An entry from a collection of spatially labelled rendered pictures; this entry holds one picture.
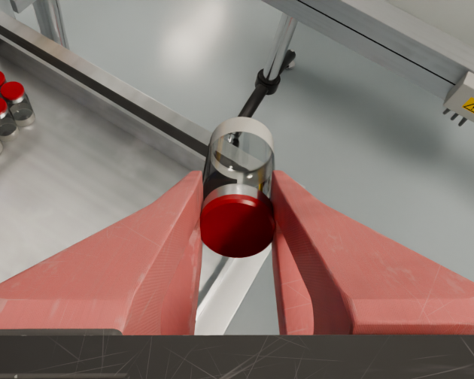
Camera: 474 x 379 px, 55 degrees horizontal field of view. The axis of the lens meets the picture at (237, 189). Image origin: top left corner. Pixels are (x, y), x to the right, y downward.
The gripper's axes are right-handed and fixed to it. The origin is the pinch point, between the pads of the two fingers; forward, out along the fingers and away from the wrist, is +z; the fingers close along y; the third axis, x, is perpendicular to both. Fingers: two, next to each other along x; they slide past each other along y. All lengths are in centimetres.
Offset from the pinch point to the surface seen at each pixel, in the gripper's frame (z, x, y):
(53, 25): 78, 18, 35
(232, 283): 19.8, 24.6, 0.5
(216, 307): 17.7, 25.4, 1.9
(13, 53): 37.0, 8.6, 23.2
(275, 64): 130, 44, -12
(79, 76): 35.9, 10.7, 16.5
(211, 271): 20.4, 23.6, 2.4
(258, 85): 134, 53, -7
